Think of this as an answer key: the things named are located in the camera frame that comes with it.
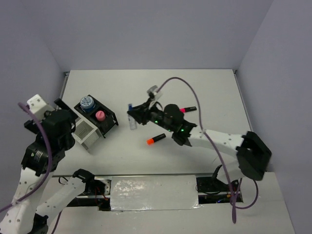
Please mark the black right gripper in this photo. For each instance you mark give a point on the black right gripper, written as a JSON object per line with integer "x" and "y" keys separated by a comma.
{"x": 138, "y": 110}

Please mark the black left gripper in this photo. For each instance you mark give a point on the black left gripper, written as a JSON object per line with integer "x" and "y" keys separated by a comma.
{"x": 34, "y": 125}

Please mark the clear glue bottle blue cap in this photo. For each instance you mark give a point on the clear glue bottle blue cap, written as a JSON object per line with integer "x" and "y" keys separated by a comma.
{"x": 132, "y": 122}

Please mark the orange highlighter marker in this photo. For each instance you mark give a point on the orange highlighter marker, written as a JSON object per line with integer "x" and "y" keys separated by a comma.
{"x": 155, "y": 139}

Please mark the blue slime jar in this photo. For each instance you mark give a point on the blue slime jar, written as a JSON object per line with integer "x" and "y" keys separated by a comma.
{"x": 87, "y": 104}

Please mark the pink capped crayon tube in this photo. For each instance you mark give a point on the pink capped crayon tube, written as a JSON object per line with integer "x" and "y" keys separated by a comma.
{"x": 100, "y": 116}

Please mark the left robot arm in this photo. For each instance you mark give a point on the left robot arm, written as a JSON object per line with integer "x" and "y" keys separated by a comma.
{"x": 26, "y": 214}

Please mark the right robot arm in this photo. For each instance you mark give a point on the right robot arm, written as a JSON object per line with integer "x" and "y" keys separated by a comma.
{"x": 251, "y": 155}

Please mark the white slotted organizer box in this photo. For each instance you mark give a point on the white slotted organizer box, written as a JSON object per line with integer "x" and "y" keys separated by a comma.
{"x": 86, "y": 134}

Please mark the black slotted organizer box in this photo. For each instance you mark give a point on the black slotted organizer box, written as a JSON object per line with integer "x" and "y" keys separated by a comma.
{"x": 104, "y": 126}

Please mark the pink highlighter marker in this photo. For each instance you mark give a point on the pink highlighter marker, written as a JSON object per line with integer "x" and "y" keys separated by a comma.
{"x": 188, "y": 109}

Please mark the silver taped front panel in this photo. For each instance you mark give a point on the silver taped front panel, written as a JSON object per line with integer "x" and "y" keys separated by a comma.
{"x": 153, "y": 193}

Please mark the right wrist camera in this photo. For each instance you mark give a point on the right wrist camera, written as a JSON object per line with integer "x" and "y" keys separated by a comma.
{"x": 154, "y": 95}

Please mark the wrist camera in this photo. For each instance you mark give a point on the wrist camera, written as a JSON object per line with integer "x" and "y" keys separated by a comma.
{"x": 154, "y": 95}
{"x": 39, "y": 107}

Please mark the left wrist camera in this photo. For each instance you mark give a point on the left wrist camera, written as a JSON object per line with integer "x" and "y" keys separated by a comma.
{"x": 39, "y": 107}

